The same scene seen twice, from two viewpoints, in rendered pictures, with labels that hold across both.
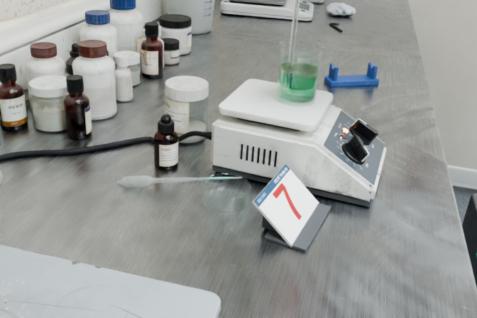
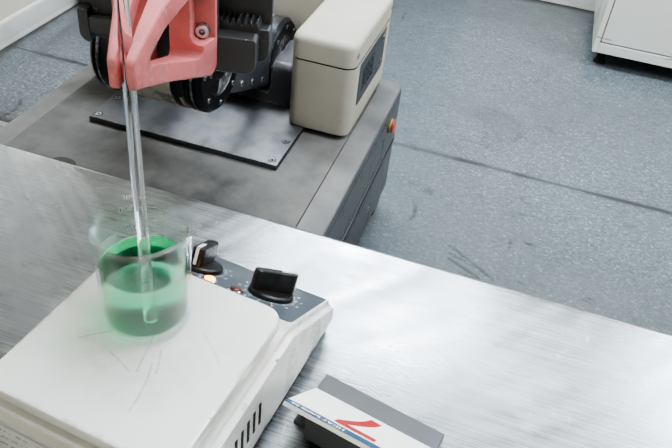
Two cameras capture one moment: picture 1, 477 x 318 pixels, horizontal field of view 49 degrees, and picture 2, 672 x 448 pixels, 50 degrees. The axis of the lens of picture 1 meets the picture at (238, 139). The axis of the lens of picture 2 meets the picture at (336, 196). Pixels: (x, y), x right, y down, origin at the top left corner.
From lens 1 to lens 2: 0.55 m
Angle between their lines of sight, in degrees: 74
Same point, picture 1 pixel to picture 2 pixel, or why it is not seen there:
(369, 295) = (517, 384)
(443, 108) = not seen: outside the picture
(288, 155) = (271, 387)
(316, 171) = (295, 361)
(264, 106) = (183, 375)
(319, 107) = (197, 286)
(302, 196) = (331, 404)
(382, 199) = not seen: hidden behind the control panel
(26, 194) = not seen: outside the picture
